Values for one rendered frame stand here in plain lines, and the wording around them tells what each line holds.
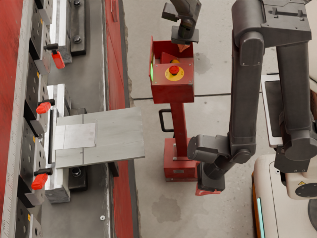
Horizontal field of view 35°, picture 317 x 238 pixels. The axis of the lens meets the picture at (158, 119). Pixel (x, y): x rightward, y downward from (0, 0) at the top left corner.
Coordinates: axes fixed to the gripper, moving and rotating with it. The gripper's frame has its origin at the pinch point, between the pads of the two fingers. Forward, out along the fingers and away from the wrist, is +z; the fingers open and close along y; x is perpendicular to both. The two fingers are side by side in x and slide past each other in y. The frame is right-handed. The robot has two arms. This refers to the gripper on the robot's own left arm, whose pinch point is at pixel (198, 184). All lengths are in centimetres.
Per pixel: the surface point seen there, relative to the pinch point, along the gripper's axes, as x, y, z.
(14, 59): -54, -12, -20
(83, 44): -32, -64, 26
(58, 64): -42, -31, 1
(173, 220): 32, -33, 95
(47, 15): -48, -47, -1
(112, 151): -22.0, -11.7, 10.8
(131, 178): 12, -53, 100
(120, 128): -20.2, -19.8, 9.9
